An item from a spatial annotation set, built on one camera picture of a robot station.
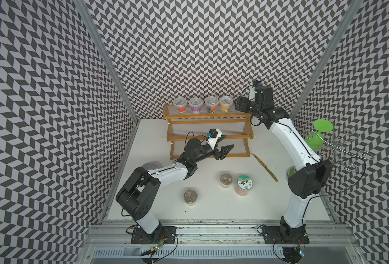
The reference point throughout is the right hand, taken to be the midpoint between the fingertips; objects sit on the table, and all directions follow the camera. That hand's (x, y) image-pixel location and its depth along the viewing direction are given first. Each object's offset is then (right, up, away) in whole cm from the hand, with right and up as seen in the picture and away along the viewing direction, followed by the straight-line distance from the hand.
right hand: (241, 103), depth 82 cm
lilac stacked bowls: (-48, -33, +8) cm, 59 cm away
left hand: (-7, -19, -5) cm, 21 cm away
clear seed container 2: (-15, 0, -2) cm, 16 cm away
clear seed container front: (-26, -46, -3) cm, 53 cm away
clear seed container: (-23, -1, -3) cm, 23 cm away
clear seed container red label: (-31, -1, -3) cm, 31 cm away
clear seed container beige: (-8, -40, +2) cm, 40 cm away
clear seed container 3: (-8, 0, -1) cm, 8 cm away
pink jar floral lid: (0, -41, -2) cm, 41 cm away
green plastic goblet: (+29, -19, -11) cm, 37 cm away
